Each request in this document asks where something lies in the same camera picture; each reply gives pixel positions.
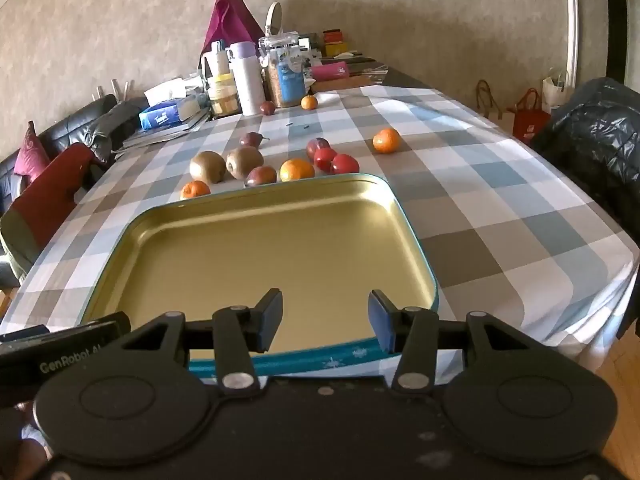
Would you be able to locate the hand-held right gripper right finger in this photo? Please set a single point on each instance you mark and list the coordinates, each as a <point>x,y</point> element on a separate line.
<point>379,321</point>

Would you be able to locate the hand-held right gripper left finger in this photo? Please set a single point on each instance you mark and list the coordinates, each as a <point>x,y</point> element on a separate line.
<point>270,321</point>

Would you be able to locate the gold metal tin tray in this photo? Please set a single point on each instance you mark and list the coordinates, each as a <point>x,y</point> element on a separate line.
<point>260,250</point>

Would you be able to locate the tangerine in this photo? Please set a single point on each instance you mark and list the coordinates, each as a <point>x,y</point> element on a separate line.
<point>195,189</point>
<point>309,102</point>
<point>386,140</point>

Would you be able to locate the red tomato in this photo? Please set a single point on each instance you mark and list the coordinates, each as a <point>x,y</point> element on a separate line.
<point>324,159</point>
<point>344,164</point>

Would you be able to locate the dark red plum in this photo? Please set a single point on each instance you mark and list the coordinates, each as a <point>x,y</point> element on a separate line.
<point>317,145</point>

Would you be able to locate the reddish apple near tray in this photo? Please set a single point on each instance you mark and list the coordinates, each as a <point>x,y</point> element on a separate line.
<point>260,176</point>

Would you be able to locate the orange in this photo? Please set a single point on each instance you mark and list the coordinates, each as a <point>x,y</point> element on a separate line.
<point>297,170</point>

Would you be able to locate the red chair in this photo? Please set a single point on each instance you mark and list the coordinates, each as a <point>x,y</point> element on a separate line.
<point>45,195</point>

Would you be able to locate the brown kiwi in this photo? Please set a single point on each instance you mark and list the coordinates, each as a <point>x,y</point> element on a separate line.
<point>244,161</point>
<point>207,166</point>

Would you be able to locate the checkered tablecloth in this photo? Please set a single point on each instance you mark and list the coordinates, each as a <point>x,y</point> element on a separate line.
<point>500,200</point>

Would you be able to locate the purple passion fruit with stem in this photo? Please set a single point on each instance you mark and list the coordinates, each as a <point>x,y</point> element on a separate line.
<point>251,139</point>

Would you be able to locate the magenta cushion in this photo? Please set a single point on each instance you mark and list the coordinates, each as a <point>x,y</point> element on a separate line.
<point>31,152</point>

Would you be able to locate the stack of magazines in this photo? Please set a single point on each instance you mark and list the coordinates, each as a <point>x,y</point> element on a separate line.
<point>165,134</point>

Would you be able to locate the glass jar with yellow lid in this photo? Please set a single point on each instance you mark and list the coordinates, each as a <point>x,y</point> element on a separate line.
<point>222,95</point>

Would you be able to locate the grey jacket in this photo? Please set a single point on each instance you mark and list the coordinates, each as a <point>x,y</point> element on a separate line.
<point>112,125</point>

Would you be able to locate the blue tissue pack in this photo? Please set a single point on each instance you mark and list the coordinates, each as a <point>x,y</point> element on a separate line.
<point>160,116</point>

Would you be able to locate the wooden cutting board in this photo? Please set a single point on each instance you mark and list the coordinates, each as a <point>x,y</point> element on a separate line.
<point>350,83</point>

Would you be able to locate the brown paper bag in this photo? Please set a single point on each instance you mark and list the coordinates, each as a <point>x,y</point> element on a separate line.
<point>487,105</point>

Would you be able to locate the white thermos with purple lid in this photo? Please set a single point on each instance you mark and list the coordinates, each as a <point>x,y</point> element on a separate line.
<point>246,77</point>

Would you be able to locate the clear cereal container blue label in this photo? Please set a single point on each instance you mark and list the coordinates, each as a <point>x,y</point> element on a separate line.
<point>285,72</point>

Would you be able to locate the red paper bag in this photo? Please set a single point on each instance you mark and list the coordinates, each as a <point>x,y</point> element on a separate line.
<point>530,117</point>

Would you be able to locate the white tissue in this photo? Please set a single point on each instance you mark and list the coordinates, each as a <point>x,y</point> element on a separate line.
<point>162,91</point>

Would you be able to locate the pink pencil case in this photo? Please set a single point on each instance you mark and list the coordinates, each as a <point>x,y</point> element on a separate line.
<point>327,71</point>

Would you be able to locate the bundle of white sticks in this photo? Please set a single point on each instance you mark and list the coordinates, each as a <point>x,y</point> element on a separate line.
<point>114,89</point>

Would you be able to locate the white cup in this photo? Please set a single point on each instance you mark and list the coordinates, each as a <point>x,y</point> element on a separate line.
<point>218,57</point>

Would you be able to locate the yellow box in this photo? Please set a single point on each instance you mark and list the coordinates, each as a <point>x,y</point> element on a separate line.
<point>336,49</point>

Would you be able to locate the black puffer jacket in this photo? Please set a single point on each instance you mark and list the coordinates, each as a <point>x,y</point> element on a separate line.
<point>595,135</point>

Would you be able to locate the red box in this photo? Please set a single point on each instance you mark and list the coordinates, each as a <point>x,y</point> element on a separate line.
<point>332,36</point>

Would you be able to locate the white paper bag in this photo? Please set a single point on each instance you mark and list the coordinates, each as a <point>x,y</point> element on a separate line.
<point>556,89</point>

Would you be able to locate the round table mirror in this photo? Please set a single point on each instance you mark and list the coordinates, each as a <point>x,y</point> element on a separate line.
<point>274,15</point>

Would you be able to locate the magenta bag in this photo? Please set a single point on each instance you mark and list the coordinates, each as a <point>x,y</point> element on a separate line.
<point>233,15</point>

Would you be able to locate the white upright pole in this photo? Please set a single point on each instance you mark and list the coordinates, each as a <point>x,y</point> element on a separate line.
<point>574,20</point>

